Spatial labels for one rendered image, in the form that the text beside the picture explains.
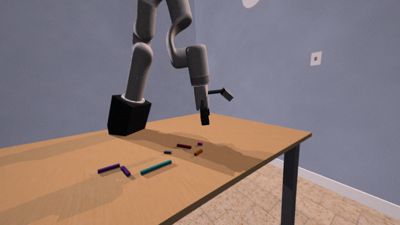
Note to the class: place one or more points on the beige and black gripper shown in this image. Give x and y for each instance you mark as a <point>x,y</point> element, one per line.
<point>201,95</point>

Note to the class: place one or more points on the turquoise rod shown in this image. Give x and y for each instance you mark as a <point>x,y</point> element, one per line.
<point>155,167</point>

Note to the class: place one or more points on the purple rod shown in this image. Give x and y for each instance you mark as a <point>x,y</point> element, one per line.
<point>125,171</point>
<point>108,168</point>

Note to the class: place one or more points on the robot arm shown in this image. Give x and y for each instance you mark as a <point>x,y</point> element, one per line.
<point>194,57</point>

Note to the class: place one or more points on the orange rod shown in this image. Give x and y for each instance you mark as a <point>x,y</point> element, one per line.
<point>198,152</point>

